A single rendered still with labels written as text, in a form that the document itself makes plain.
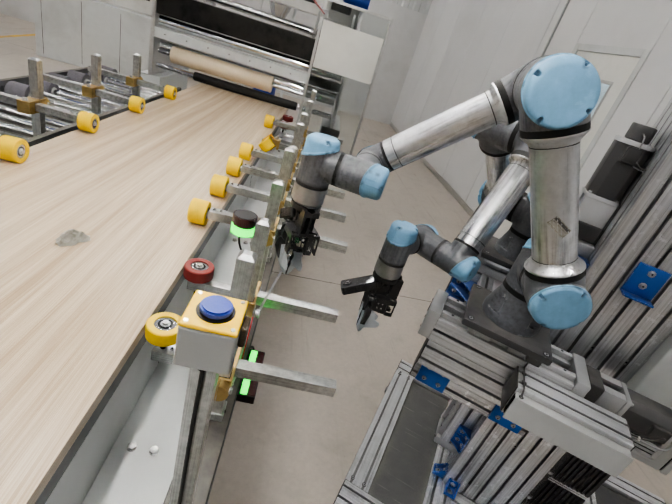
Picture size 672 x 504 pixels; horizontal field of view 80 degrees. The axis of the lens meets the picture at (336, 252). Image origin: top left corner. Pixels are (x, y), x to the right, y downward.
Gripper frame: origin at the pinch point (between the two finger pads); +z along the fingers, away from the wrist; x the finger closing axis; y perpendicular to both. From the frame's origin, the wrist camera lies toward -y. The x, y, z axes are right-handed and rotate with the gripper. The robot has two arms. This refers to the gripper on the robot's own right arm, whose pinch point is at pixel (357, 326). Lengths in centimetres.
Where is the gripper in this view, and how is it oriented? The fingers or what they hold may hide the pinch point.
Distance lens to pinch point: 123.0
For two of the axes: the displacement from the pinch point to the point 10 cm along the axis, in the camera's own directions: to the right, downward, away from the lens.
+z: -2.8, 8.4, 4.6
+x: 0.0, -4.8, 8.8
